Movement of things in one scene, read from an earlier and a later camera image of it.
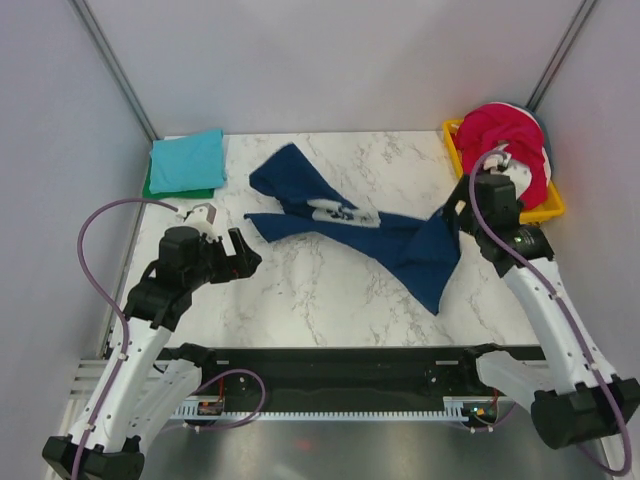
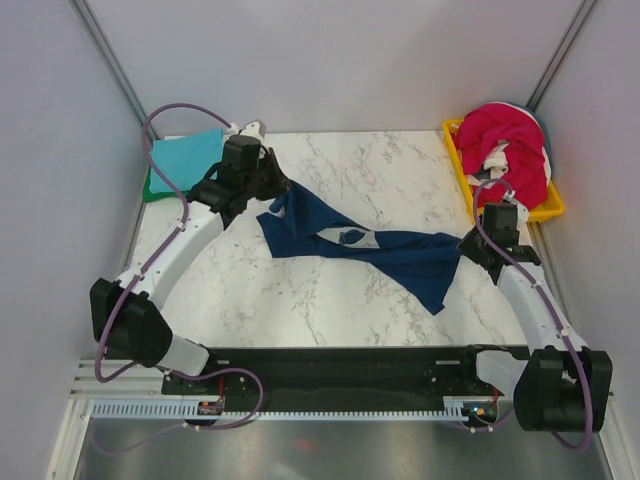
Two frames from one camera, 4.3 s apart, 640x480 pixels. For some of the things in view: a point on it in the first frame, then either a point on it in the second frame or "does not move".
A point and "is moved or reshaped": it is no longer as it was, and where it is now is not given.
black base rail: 337,374 does not move
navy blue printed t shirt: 427,248 is moved or reshaped
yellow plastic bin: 552,206 does not move
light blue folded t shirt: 188,162 does not move
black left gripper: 246,265 to 280,182
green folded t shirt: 206,193 does not move
